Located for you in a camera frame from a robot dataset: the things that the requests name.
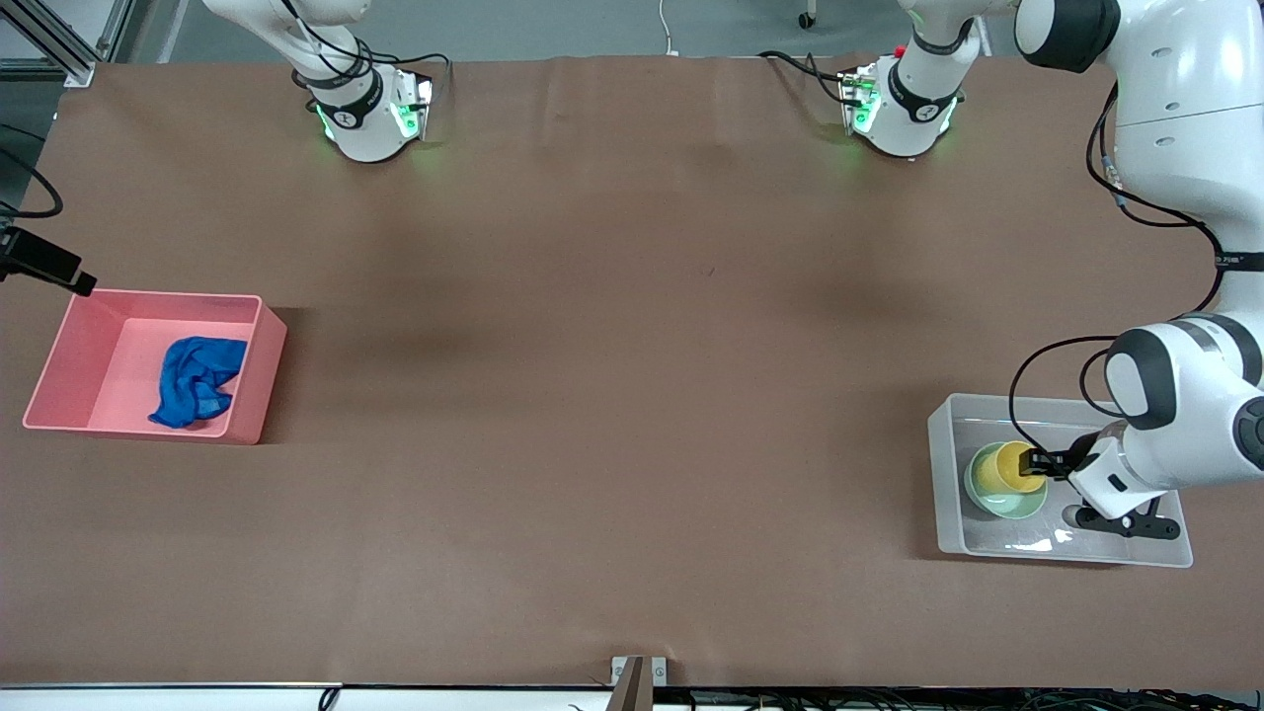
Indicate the brown paper table cover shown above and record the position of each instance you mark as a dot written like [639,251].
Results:
[632,247]

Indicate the clear plastic bin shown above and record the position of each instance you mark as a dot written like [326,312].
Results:
[997,538]

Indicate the light green bowl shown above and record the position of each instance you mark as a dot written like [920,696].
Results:
[1017,507]

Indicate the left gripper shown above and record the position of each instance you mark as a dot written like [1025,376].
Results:
[1067,461]

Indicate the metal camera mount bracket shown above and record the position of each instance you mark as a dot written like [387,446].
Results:
[632,681]

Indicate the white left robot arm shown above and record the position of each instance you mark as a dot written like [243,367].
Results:
[1175,99]

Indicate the pink plastic bin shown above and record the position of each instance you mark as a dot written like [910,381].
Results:
[118,355]

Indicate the caster wheel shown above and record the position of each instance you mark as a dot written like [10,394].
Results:
[808,19]

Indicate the aluminium frame post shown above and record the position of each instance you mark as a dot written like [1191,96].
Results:
[59,49]

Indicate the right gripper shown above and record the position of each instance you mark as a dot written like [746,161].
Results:
[41,256]

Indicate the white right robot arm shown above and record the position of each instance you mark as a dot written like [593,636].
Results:
[365,128]

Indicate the blue cloth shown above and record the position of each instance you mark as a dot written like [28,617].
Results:
[193,380]

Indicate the yellow cup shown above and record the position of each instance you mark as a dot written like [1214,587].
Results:
[1012,464]

